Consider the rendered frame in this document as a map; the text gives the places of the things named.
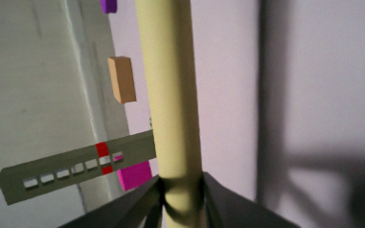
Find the magenta cube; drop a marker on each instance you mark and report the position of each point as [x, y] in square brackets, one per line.
[136, 175]

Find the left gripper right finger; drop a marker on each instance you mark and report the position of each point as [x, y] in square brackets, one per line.
[232, 210]

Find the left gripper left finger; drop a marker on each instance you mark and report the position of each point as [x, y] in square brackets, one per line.
[128, 210]

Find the tan rectangular block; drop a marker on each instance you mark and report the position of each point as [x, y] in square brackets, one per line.
[123, 79]

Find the purple short cylinder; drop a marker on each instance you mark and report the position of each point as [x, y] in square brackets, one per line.
[110, 6]

